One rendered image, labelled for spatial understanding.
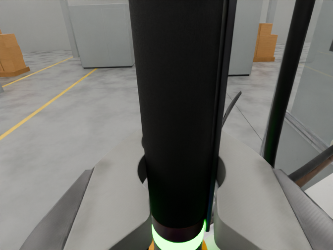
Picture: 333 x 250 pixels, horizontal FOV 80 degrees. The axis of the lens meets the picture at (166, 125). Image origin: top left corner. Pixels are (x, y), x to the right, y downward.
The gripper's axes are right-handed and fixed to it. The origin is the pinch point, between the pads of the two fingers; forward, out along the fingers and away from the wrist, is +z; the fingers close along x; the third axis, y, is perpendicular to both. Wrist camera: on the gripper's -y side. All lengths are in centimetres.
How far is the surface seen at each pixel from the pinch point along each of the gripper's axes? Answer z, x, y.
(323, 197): 19.7, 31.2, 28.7
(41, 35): 1206, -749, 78
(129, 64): 706, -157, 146
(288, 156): 91, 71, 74
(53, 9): 1209, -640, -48
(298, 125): 91, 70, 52
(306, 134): 82, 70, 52
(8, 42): 648, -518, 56
